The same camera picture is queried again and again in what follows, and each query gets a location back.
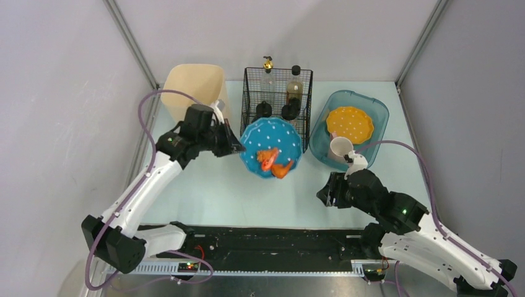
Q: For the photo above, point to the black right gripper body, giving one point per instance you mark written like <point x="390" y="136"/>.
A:
<point x="335" y="190"/>

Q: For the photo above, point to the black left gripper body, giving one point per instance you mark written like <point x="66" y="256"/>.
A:
<point x="223" y="140"/>

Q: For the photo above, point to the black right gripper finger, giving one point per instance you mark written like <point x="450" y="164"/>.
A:
<point x="330" y="195"/>
<point x="339" y="179"/>

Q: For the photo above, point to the blue dotted plate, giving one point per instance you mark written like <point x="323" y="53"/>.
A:
<point x="266" y="133"/>

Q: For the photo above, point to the pink white mug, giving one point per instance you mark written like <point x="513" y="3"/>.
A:
<point x="339" y="147"/>

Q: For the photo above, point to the spice jar black lid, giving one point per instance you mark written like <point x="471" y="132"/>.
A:
<point x="263" y="110"/>
<point x="291" y="109"/>

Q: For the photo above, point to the yellow dotted plate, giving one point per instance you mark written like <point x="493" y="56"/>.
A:
<point x="350" y="122"/>

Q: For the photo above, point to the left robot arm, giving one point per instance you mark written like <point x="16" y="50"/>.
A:
<point x="116" y="236"/>

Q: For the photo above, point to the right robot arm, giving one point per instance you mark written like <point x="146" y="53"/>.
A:
<point x="404" y="230"/>

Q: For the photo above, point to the food scraps on blue plate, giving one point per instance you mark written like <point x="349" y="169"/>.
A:
<point x="268" y="162"/>

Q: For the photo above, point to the teal plastic basin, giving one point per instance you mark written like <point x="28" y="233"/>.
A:
<point x="320" y="138"/>

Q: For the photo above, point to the beige plastic bin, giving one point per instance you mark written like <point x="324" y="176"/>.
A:
<point x="204" y="82"/>

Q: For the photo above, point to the clear bottle gold pump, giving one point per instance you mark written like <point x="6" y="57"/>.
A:
<point x="268" y="79"/>

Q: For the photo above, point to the brown sauce bottle black cap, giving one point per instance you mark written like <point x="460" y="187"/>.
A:
<point x="294" y="90"/>

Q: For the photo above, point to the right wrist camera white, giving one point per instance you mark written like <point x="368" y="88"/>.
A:
<point x="356" y="162"/>

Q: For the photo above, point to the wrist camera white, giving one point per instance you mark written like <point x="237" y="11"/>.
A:
<point x="356" y="162"/>
<point x="218" y="107"/>

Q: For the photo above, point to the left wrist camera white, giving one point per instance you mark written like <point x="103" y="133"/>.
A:
<point x="218" y="107"/>

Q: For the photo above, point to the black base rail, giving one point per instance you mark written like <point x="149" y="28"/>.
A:
<point x="229" y="249"/>

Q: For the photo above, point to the black wire basket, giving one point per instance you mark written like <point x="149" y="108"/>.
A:
<point x="253" y="95"/>

